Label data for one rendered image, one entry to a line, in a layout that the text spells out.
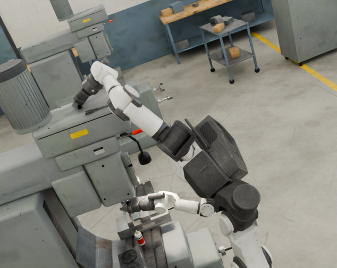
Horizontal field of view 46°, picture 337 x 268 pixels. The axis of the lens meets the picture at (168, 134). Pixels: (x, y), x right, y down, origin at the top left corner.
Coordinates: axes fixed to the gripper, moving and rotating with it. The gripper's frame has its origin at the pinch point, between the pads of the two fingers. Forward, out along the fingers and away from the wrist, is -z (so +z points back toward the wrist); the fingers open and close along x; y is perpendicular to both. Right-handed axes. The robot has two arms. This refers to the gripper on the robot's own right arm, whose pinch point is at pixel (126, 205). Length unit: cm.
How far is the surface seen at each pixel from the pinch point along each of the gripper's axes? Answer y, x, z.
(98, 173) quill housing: -32.8, 10.8, 0.2
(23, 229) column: -24, 39, -36
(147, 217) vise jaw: 19.8, -9.9, 3.8
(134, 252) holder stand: 9.4, 28.2, 10.9
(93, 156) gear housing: -44.3, 11.8, 3.0
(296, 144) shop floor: 123, -222, 88
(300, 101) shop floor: 123, -321, 97
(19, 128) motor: -71, 19, -24
